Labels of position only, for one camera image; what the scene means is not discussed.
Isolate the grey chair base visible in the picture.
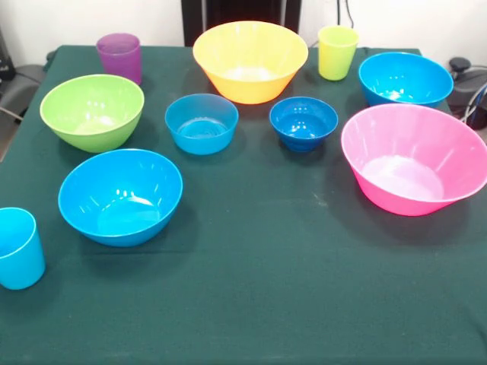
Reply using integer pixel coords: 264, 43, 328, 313
0, 62, 49, 115
447, 56, 487, 130

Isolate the dark green tablecloth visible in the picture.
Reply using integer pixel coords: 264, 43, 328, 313
0, 44, 487, 365

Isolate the purple cup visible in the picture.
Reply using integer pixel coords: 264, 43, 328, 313
95, 33, 143, 86

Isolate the light blue cup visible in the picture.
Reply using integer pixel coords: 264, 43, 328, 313
0, 207, 46, 291

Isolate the yellow-green cup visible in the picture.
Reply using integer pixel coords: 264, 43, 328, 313
317, 25, 360, 81

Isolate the black hanging cable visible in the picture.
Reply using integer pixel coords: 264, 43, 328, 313
344, 0, 357, 30

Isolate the pink bowl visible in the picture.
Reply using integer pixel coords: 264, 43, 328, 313
340, 103, 487, 217

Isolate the small light blue bowl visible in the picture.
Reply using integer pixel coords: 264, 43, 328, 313
164, 93, 240, 156

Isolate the orange bowl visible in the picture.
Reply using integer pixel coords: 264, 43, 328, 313
192, 21, 310, 105

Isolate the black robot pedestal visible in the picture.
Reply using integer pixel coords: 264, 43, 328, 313
180, 0, 302, 47

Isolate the large blue bowl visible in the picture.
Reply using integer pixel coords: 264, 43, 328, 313
57, 148, 184, 248
358, 52, 455, 109

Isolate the lime green bowl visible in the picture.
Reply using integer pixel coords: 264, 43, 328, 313
39, 74, 145, 154

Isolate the small dark blue bowl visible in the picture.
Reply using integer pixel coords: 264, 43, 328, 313
269, 96, 339, 153

